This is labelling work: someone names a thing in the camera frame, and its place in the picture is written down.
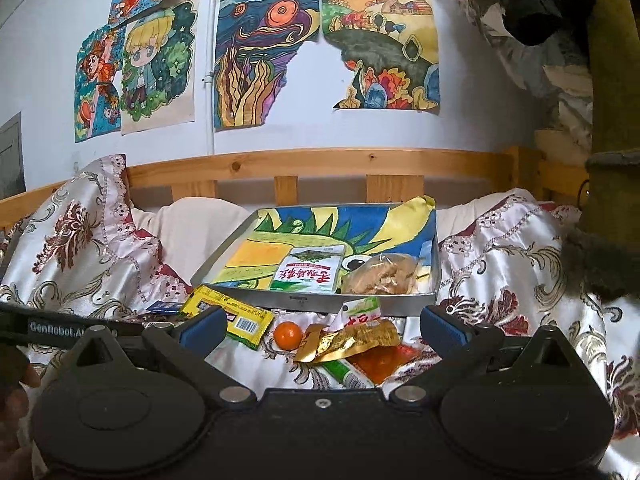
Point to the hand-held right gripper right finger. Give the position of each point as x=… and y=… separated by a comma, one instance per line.
x=444, y=331

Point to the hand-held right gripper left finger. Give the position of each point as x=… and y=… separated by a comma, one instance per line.
x=202, y=331

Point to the yellow snack packet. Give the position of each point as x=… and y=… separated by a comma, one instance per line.
x=245, y=322

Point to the orange red snack packet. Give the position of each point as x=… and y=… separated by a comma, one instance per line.
x=385, y=362

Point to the orange tangerine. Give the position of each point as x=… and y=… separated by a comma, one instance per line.
x=288, y=335

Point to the metal tray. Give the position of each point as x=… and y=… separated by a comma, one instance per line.
x=305, y=300

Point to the person's left hand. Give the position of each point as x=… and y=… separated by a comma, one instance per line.
x=12, y=425

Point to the dark blue small packet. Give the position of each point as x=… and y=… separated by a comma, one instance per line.
x=165, y=307

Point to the clear bread packet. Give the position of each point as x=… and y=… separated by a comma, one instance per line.
x=385, y=275

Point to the red white green packet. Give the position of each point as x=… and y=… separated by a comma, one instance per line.
x=361, y=312

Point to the gold foil snack packet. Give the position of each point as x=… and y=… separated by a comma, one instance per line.
x=350, y=341

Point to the green white snack packet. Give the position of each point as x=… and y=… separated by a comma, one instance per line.
x=307, y=272

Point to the painted paper tray liner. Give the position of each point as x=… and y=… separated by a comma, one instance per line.
x=310, y=232

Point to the olive green plush cloth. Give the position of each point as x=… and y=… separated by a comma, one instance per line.
x=612, y=160

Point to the floral hanging quilt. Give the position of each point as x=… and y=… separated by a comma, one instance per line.
x=545, y=70

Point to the grey wall panel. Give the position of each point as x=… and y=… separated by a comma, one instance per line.
x=10, y=157

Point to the white wall pipe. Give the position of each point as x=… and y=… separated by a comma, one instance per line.
x=211, y=105

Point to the orange-haired figure wall drawing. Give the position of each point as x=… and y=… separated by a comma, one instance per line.
x=97, y=85

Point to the blond figure wall drawing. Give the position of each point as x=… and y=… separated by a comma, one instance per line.
x=157, y=67

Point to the swirl pattern wall painting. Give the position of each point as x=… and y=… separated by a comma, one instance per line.
x=260, y=50

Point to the landscape wall painting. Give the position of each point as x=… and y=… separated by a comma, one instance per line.
x=385, y=45

